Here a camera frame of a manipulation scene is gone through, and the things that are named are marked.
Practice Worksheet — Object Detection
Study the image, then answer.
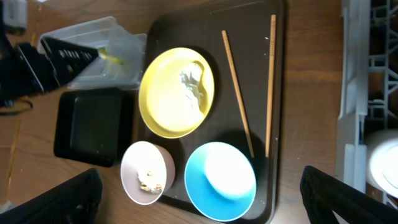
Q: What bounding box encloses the dark brown serving tray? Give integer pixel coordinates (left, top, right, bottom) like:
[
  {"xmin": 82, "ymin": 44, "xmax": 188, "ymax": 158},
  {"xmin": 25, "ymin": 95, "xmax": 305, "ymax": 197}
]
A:
[{"xmin": 141, "ymin": 1, "xmax": 284, "ymax": 223}]

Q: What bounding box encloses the yellow plate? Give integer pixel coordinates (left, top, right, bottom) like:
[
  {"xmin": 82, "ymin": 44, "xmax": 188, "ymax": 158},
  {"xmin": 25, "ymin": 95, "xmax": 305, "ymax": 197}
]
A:
[{"xmin": 139, "ymin": 47, "xmax": 215, "ymax": 139}]

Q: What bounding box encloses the wooden chopstick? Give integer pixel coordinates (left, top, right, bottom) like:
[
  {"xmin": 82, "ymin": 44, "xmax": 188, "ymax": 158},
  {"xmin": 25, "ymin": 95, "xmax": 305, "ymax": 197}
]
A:
[
  {"xmin": 265, "ymin": 14, "xmax": 277, "ymax": 157},
  {"xmin": 221, "ymin": 30, "xmax": 254, "ymax": 158}
]

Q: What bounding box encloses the clear plastic waste bin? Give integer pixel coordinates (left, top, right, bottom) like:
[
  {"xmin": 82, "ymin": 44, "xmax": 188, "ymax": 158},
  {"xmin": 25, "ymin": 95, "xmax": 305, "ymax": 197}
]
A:
[{"xmin": 40, "ymin": 16, "xmax": 147, "ymax": 90}]

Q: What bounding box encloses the right wooden chopstick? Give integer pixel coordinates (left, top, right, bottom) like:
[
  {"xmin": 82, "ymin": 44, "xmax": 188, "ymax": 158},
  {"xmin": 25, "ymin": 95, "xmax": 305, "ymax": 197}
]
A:
[{"xmin": 265, "ymin": 14, "xmax": 277, "ymax": 157}]

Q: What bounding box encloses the black waste tray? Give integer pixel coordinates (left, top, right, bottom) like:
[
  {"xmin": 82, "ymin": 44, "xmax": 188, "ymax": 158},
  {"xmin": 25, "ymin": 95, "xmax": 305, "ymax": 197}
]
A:
[{"xmin": 53, "ymin": 88, "xmax": 134, "ymax": 167}]

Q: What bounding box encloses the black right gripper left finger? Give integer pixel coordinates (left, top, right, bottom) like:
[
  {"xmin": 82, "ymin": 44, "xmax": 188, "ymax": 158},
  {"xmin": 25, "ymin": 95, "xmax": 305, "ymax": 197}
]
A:
[{"xmin": 1, "ymin": 169, "xmax": 103, "ymax": 224}]

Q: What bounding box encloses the light blue bowl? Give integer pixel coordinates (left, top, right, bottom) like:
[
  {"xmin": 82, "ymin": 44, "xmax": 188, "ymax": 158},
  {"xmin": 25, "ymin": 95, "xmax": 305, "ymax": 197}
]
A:
[{"xmin": 184, "ymin": 142, "xmax": 256, "ymax": 222}]

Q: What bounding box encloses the grey dishwasher rack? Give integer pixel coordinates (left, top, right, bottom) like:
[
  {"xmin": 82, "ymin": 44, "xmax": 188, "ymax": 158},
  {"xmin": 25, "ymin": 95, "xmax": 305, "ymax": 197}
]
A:
[{"xmin": 335, "ymin": 0, "xmax": 397, "ymax": 208}]

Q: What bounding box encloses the white cup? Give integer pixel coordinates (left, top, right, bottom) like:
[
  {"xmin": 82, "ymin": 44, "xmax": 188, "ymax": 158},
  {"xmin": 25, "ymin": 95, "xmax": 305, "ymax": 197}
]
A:
[{"xmin": 365, "ymin": 129, "xmax": 397, "ymax": 198}]

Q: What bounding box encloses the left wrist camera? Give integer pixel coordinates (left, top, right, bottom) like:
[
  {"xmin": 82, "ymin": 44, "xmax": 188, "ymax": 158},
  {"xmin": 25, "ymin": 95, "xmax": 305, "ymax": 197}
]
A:
[{"xmin": 1, "ymin": 0, "xmax": 28, "ymax": 29}]

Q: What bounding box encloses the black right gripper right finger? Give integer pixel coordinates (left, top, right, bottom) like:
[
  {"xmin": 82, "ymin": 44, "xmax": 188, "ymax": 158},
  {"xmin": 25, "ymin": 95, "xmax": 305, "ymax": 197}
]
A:
[{"xmin": 300, "ymin": 166, "xmax": 397, "ymax": 223}]

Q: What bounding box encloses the green snack wrapper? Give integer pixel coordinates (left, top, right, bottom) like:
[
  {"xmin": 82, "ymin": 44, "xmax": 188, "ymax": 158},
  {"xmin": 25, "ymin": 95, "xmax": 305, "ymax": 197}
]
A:
[{"xmin": 98, "ymin": 47, "xmax": 124, "ymax": 65}]

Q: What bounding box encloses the left wooden chopstick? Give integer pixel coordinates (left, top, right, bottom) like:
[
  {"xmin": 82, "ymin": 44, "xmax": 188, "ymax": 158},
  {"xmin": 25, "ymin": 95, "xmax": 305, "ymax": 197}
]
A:
[{"xmin": 221, "ymin": 30, "xmax": 254, "ymax": 158}]

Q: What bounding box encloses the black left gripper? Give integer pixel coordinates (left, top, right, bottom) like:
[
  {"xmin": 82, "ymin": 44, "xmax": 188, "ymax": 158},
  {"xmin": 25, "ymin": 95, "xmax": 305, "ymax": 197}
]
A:
[{"xmin": 1, "ymin": 31, "xmax": 99, "ymax": 107}]

